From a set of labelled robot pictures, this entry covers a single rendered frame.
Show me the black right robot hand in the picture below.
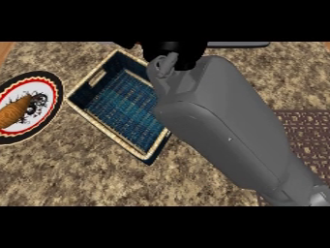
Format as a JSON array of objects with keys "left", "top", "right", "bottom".
[{"left": 114, "top": 41, "right": 208, "bottom": 72}]

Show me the blue wicker basket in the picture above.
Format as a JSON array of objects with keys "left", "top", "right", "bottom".
[{"left": 65, "top": 48, "right": 173, "bottom": 167}]

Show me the brown patterned placemat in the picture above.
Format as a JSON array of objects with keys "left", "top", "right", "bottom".
[{"left": 257, "top": 109, "right": 330, "bottom": 207}]

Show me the dark grey flat appliance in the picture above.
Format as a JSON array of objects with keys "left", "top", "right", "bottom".
[{"left": 207, "top": 41, "right": 272, "bottom": 49}]

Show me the round patterned plate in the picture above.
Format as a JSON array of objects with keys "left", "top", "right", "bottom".
[{"left": 0, "top": 70, "right": 65, "bottom": 146}]

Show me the brown croissant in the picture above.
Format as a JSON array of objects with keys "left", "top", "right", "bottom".
[{"left": 0, "top": 95, "right": 33, "bottom": 133}]

